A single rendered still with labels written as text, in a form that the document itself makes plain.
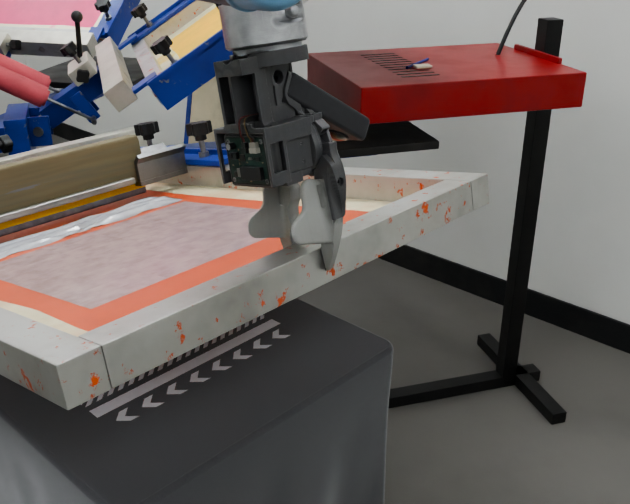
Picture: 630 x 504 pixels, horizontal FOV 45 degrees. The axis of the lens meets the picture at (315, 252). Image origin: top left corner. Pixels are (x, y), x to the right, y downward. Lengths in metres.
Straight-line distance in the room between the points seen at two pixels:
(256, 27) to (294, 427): 0.48
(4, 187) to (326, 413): 0.57
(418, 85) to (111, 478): 1.27
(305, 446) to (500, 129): 2.16
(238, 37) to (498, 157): 2.38
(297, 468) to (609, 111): 2.03
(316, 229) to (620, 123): 2.13
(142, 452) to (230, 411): 0.12
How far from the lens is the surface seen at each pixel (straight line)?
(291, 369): 0.99
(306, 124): 0.69
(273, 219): 0.75
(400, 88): 1.84
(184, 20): 2.17
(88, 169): 1.24
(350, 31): 3.34
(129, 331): 0.61
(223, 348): 1.04
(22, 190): 1.20
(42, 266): 1.00
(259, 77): 0.67
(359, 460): 1.10
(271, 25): 0.67
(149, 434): 0.90
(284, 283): 0.70
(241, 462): 0.89
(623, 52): 2.72
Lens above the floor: 1.50
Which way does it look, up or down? 25 degrees down
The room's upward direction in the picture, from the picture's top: straight up
